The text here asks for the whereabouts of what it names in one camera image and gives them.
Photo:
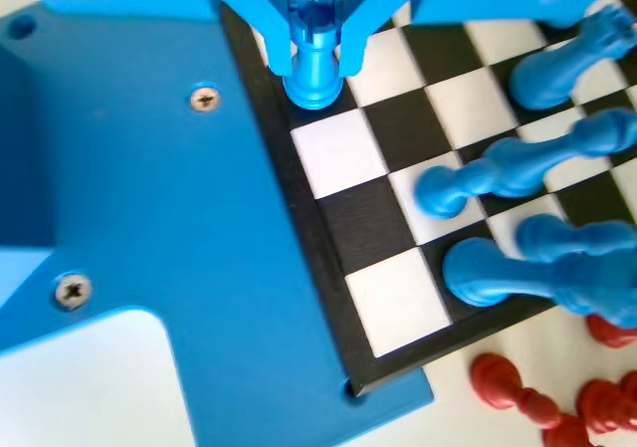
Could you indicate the crowned blue chess piece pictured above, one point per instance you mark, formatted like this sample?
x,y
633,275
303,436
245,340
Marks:
x,y
547,78

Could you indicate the black and white chessboard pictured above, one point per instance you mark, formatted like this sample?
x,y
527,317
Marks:
x,y
403,128

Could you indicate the blue base plate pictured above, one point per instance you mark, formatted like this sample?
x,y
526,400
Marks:
x,y
174,208

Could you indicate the blue rook piece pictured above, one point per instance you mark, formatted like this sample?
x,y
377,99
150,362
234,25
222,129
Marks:
x,y
313,71

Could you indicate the blue chess pawn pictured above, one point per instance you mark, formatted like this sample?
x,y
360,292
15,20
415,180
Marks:
x,y
443,193
542,235

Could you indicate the red chess knight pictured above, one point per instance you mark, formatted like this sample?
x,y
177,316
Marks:
x,y
612,332

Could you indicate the silver cross-head screw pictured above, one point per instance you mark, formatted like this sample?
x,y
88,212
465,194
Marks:
x,y
205,99
73,290

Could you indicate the large blue chess queen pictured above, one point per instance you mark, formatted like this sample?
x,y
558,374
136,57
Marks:
x,y
478,273

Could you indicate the blue chess bishop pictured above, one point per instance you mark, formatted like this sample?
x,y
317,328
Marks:
x,y
597,131

